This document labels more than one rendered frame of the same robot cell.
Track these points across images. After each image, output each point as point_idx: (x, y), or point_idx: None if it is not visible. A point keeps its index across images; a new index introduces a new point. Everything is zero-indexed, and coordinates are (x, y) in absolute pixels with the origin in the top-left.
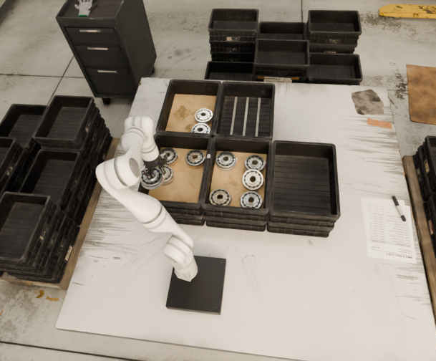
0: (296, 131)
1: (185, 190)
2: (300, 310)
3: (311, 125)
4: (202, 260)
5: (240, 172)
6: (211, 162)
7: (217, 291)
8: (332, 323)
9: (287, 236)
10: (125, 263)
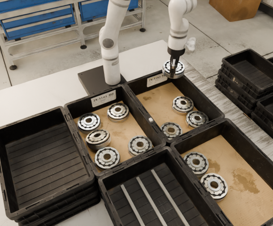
0: None
1: (154, 107)
2: (26, 103)
3: None
4: (107, 88)
5: (117, 146)
6: (145, 122)
7: (85, 80)
8: (1, 107)
9: None
10: None
